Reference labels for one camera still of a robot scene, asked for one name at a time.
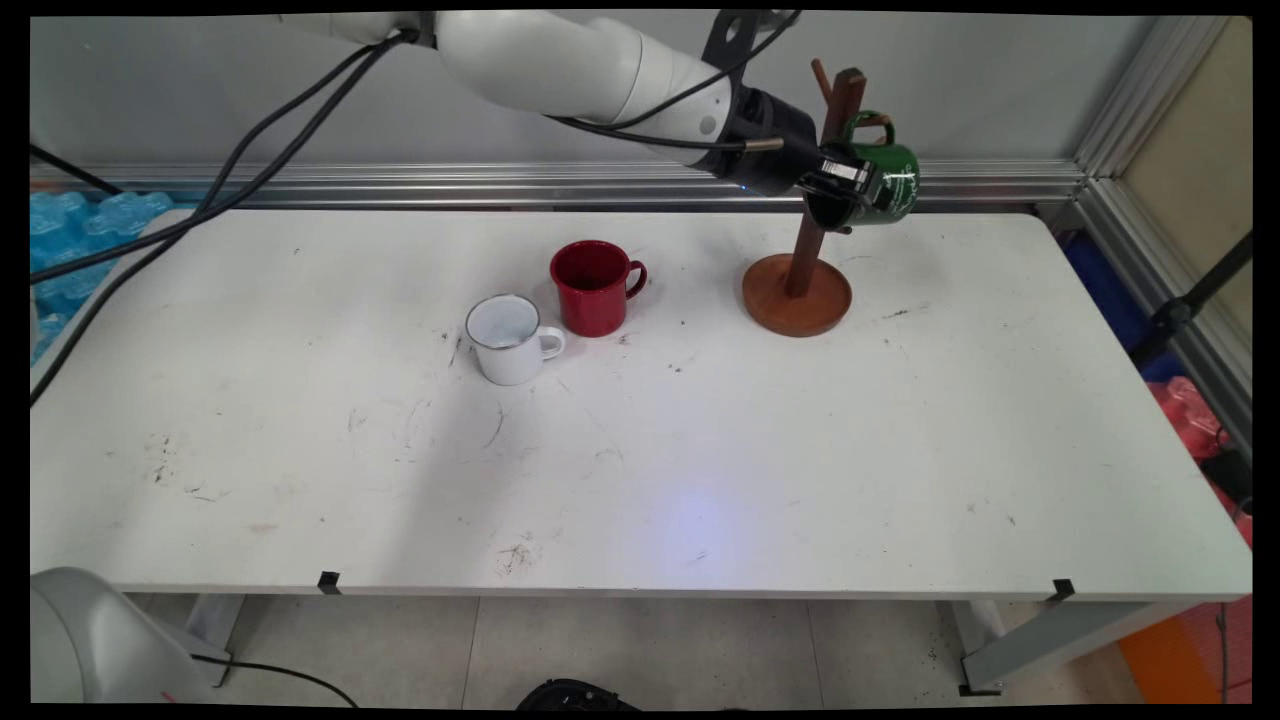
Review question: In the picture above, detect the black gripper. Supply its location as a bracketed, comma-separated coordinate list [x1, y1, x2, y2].
[712, 85, 883, 207]

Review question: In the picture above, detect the green enamel mug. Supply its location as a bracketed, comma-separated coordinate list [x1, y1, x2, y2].
[805, 110, 921, 233]

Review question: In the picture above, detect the brown wooden mug tree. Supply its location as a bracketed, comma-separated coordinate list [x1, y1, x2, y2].
[742, 58, 896, 338]

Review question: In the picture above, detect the blue box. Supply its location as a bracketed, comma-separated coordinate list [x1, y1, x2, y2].
[1062, 235, 1186, 383]

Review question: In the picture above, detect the red enamel mug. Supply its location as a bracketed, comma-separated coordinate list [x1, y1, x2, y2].
[549, 240, 648, 338]

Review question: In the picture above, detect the black tripod stand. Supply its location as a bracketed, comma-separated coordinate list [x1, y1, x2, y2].
[1130, 232, 1253, 366]

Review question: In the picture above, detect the white enamel mug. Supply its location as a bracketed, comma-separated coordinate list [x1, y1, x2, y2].
[465, 293, 567, 387]

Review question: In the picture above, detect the red plastic package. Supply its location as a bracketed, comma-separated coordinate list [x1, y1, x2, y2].
[1148, 377, 1253, 546]

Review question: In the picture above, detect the grey table leg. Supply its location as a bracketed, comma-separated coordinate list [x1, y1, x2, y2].
[185, 595, 246, 687]
[940, 600, 1191, 698]

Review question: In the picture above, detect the black rounded floor object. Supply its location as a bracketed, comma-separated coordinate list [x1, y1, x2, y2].
[515, 678, 641, 711]

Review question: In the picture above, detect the orange object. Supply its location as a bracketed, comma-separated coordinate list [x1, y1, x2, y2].
[1118, 615, 1226, 704]

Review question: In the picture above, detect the blue bubble wrap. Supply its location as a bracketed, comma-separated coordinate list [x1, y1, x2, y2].
[30, 190, 176, 366]

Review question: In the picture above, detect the grey rounded device housing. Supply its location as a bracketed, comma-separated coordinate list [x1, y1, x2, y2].
[30, 566, 213, 704]

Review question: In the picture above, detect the black cable with brass plug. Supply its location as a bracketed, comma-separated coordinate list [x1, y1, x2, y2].
[548, 115, 785, 153]

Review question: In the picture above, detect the long aluminium frame rail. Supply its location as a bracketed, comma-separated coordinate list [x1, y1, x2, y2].
[30, 158, 1088, 213]

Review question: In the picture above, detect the thin black camera cable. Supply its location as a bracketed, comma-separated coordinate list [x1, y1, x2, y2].
[548, 10, 803, 126]

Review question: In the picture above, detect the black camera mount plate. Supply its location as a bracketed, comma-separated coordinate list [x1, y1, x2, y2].
[700, 10, 801, 73]

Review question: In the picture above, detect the short aluminium frame rail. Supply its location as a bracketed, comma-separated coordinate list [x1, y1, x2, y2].
[1040, 178, 1253, 456]

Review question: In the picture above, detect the aluminium frame post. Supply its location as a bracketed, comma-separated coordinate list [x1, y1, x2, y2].
[1075, 15, 1233, 181]

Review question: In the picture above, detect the thick black cable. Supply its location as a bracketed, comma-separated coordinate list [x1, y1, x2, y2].
[30, 30, 421, 273]
[30, 35, 416, 406]

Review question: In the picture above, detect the black background cable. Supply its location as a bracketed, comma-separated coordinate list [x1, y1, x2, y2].
[30, 145, 126, 198]

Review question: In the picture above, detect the thin black floor cable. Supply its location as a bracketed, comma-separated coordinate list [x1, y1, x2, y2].
[190, 652, 361, 709]

